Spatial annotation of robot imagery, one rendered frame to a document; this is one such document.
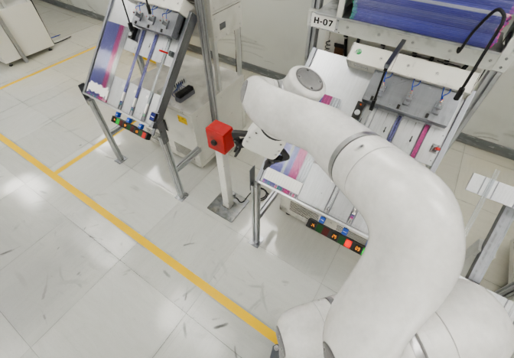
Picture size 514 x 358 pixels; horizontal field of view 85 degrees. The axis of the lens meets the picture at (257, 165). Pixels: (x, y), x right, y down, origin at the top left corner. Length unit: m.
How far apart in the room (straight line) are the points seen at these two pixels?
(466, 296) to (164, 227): 1.99
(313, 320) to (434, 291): 0.44
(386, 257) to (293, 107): 0.27
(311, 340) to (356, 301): 0.39
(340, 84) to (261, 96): 0.94
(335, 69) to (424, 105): 0.42
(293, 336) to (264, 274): 1.26
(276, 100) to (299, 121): 0.05
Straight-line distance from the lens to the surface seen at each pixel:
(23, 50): 4.99
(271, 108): 0.49
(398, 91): 1.33
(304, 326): 0.73
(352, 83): 1.41
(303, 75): 0.58
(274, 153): 0.73
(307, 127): 0.46
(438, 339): 0.39
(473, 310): 0.43
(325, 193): 1.35
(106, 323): 2.07
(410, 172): 0.33
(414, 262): 0.33
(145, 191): 2.47
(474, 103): 1.47
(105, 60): 2.25
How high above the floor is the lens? 1.83
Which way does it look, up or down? 47 degrees down
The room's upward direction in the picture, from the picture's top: straight up
